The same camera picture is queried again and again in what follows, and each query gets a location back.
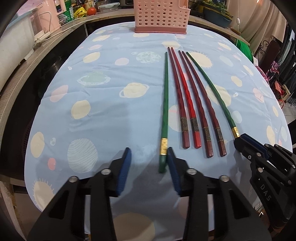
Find pink electric kettle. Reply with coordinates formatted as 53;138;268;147
37;1;61;33

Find green chopstick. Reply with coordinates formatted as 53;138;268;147
159;52;169;173
186;52;240;138

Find red tomato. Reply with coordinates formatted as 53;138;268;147
87;7;97;16

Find blue planet pattern tablecloth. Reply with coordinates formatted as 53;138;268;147
25;22;292;240

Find dark red chopstick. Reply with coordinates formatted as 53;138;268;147
178;51;214;158
168;47;190;149
181;51;227;157

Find yellow seasoning packet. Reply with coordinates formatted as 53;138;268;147
74;7;87;18

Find pink perforated utensil basket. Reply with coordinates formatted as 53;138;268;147
133;0;190;34

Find green plastic bag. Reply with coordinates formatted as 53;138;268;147
235;39;253;63

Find pink floral fabric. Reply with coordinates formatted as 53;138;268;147
265;61;279;81

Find beige curtain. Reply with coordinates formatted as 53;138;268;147
226;0;287;52

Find bright red chopstick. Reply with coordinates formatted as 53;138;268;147
171;47;202;149

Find clear glass food container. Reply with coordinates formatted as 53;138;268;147
98;3;120;13

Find green leafy vegetables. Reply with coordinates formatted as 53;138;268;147
202;1;233;18

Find blue plastic basin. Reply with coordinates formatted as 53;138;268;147
203;8;232;28

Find white plastic tub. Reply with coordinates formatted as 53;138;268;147
0;11;35;88

